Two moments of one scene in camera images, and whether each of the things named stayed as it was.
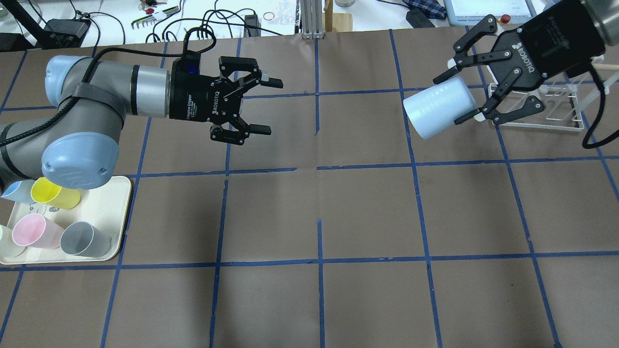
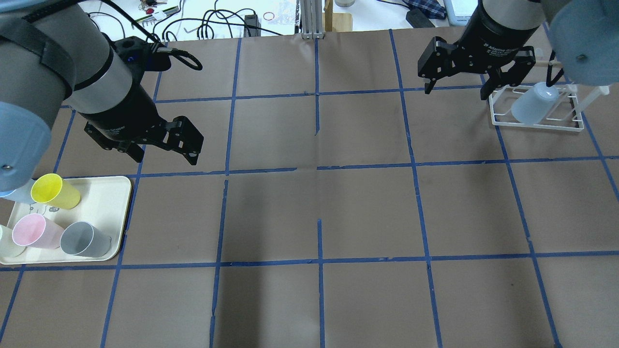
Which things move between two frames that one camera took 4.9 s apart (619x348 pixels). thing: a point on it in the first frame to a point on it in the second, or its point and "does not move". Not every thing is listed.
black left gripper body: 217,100 to 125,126
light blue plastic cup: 433,110 to 534,104
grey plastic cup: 83,239 does not move
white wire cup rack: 566,108 does not move
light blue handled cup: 20,191 does not move
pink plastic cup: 35,230 does not move
